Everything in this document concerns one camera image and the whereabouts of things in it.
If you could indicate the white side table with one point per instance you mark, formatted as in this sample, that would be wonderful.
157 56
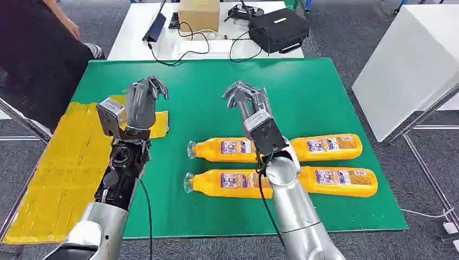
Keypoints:
200 46

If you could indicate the orange drink bottle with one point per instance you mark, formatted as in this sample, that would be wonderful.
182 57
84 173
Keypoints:
340 191
204 184
208 150
322 156

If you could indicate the dark right wrist camera box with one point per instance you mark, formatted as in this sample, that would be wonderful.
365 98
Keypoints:
267 134

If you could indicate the person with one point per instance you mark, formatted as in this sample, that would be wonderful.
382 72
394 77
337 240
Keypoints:
32 57

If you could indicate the white floor power strip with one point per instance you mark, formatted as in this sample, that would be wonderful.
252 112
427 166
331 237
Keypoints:
450 228

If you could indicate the green table mat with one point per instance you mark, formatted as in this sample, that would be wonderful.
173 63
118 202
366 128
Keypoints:
222 93

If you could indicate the yellow plastic sheet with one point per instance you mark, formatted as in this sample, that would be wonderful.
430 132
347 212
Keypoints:
64 172

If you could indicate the green plastic crate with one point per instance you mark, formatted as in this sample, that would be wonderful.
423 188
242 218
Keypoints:
292 3

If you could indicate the brown cardboard box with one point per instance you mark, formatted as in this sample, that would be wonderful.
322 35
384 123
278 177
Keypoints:
199 16

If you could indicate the black remote controller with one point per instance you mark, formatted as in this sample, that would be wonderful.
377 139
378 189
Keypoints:
244 12

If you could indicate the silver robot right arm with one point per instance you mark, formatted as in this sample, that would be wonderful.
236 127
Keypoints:
294 211

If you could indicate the white cabinet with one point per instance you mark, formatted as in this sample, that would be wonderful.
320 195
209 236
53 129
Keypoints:
405 71

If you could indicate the blue metal rack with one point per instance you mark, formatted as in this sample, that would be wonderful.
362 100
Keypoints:
307 4

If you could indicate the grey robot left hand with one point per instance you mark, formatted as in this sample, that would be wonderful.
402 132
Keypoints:
140 104

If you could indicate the person's hand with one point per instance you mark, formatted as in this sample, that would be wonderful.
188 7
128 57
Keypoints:
71 28

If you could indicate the small black phone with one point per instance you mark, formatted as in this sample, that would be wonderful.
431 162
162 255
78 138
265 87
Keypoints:
174 21

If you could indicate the dark blue tablet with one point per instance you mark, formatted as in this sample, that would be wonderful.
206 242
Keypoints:
156 27

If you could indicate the black zipped carry case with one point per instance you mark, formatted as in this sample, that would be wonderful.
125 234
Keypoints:
278 30

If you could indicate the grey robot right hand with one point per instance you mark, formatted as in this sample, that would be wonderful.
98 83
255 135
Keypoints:
247 98

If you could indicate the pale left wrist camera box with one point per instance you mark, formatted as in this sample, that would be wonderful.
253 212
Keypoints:
109 116

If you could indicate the steel frame bar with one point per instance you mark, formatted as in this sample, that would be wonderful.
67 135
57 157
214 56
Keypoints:
25 120

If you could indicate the steel table frame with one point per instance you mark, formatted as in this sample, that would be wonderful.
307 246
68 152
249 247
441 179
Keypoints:
426 172

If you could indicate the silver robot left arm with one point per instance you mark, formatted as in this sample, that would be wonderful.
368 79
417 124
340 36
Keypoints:
107 222

